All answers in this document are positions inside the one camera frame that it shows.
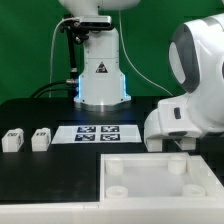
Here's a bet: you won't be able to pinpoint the white square table top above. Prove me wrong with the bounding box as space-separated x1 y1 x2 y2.
100 153 224 201

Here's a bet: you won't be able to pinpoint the black cables at base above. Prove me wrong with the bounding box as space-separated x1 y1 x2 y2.
29 78 79 99

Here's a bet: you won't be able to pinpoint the white sheet with markers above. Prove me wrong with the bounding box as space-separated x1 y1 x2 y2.
52 125 142 144

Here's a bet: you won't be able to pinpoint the white obstacle fence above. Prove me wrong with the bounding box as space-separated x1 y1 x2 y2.
0 197 224 224

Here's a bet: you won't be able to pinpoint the black camera on stand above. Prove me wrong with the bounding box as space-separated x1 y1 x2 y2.
59 13 112 98

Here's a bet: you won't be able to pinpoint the white camera cable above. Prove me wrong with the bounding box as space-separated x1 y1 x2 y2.
48 17 80 99

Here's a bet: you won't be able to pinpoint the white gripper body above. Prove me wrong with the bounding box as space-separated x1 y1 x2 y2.
144 95 202 140

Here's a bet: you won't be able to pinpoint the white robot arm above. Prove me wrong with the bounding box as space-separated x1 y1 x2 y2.
58 0 224 141

